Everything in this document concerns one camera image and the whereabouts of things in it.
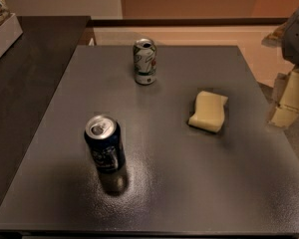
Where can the blue pepsi can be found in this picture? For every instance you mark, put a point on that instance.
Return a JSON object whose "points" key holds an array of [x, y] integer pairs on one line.
{"points": [[103, 137]]}

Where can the yellow sponge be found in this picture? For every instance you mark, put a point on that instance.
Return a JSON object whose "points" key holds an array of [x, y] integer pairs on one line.
{"points": [[208, 111]]}

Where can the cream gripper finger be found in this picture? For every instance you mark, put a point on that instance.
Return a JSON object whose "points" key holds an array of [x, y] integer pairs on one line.
{"points": [[285, 97]]}

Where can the green white soda can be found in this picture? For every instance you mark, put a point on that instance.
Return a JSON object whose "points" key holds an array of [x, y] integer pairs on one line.
{"points": [[144, 51]]}

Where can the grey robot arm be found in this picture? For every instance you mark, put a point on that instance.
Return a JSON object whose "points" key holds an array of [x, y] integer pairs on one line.
{"points": [[290, 39]]}

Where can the dark wooden side table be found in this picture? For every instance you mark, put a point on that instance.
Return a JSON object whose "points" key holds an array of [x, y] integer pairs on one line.
{"points": [[30, 72]]}

